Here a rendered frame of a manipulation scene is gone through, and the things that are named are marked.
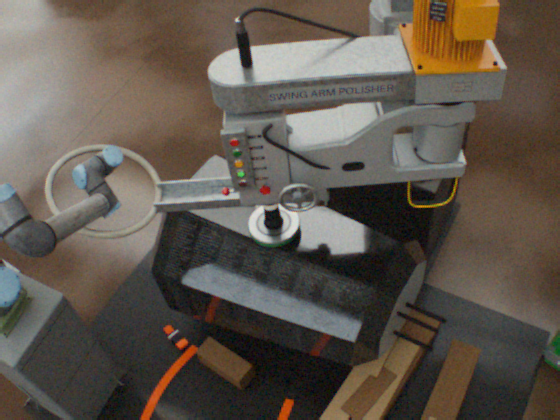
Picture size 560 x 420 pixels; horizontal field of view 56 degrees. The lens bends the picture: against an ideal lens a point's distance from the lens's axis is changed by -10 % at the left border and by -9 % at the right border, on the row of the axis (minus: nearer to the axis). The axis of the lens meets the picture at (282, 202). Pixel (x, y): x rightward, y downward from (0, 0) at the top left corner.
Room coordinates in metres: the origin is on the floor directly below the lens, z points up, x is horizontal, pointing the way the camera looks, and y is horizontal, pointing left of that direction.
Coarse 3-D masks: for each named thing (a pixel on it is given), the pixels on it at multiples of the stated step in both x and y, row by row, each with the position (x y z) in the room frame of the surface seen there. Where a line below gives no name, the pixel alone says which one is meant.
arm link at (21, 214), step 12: (0, 192) 1.14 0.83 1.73; (12, 192) 1.16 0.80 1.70; (0, 204) 1.11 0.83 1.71; (12, 204) 1.12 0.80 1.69; (0, 216) 1.08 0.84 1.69; (12, 216) 1.08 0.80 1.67; (24, 216) 1.10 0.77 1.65; (0, 228) 1.06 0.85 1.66; (12, 228) 1.05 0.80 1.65; (0, 240) 1.17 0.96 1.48
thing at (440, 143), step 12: (420, 132) 1.44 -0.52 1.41; (432, 132) 1.40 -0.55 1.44; (444, 132) 1.39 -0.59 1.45; (456, 132) 1.39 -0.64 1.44; (420, 144) 1.44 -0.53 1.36; (432, 144) 1.40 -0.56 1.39; (444, 144) 1.39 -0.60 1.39; (456, 144) 1.40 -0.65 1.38; (420, 156) 1.43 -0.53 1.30; (432, 156) 1.40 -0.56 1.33; (444, 156) 1.39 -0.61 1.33; (456, 156) 1.40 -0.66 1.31
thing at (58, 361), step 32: (32, 288) 1.41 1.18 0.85; (32, 320) 1.24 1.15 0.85; (64, 320) 1.29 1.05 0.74; (0, 352) 1.09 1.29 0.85; (32, 352) 1.10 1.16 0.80; (64, 352) 1.20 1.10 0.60; (96, 352) 1.31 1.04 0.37; (32, 384) 1.02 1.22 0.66; (64, 384) 1.10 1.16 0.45; (96, 384) 1.21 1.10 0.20; (64, 416) 1.09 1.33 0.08; (96, 416) 1.10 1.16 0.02
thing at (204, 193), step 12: (192, 180) 1.61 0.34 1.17; (204, 180) 1.60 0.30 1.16; (216, 180) 1.60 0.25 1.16; (228, 180) 1.59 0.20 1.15; (168, 192) 1.60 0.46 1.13; (180, 192) 1.59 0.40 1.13; (192, 192) 1.58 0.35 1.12; (204, 192) 1.58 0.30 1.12; (216, 192) 1.57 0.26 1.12; (156, 204) 1.51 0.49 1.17; (168, 204) 1.50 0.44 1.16; (180, 204) 1.50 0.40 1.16; (192, 204) 1.49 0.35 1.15; (204, 204) 1.49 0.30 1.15; (216, 204) 1.49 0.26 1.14; (228, 204) 1.48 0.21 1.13; (240, 204) 1.48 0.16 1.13; (252, 204) 1.48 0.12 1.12; (264, 204) 1.47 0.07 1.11; (324, 204) 1.42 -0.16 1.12
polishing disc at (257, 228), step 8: (280, 208) 1.60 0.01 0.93; (256, 216) 1.58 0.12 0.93; (264, 216) 1.57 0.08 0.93; (288, 216) 1.55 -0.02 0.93; (296, 216) 1.55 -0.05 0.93; (256, 224) 1.53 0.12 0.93; (288, 224) 1.51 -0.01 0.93; (296, 224) 1.50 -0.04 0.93; (256, 232) 1.49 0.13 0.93; (264, 232) 1.49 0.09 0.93; (272, 232) 1.48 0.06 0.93; (280, 232) 1.47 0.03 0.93; (288, 232) 1.47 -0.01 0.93; (264, 240) 1.44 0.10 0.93; (272, 240) 1.44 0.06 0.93; (280, 240) 1.43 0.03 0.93
